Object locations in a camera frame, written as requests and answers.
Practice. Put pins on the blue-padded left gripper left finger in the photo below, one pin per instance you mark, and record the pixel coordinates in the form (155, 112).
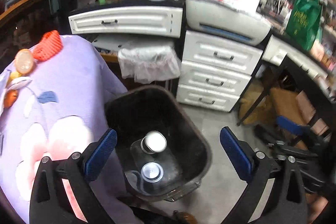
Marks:
(49, 202)

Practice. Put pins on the black trash bin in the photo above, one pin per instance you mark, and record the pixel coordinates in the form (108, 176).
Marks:
(171, 174)

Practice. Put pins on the white lace-covered stool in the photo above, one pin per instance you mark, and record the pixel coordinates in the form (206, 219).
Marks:
(148, 64)

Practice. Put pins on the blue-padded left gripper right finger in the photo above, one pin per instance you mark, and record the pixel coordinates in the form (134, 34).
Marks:
(286, 202)

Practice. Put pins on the orange foam fruit net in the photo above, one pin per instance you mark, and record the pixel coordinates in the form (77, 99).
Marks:
(49, 46)

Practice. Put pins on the purple floral tablecloth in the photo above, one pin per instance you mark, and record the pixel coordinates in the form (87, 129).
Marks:
(59, 112)

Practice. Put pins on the white drawer cabinet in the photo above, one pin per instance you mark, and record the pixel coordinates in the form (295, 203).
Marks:
(215, 71)

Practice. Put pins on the green shopping bag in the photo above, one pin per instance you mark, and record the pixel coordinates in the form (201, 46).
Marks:
(303, 23)

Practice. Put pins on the white printer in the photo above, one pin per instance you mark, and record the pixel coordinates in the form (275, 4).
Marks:
(220, 19)

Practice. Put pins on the white long desk drawer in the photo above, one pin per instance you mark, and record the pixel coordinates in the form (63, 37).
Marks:
(144, 20)

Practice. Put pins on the brown cushioned chair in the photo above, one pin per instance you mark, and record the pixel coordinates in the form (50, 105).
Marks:
(288, 106)

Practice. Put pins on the purple yogurt cup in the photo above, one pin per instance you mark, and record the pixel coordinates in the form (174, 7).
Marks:
(153, 142)

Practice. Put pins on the orange-white drink bottle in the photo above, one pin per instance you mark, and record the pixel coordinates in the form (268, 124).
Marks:
(24, 62)

